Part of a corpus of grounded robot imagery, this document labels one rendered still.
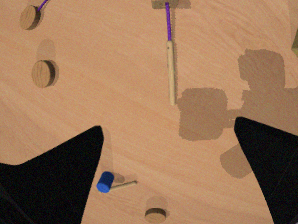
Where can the light wooden block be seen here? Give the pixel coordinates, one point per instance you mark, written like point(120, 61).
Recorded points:
point(157, 4)

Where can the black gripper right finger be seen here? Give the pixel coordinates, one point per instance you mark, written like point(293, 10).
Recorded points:
point(273, 156)

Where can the blue cylinder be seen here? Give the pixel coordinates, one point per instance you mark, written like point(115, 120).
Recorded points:
point(105, 182)

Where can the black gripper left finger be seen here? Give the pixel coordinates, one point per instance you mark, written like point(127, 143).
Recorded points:
point(52, 188)

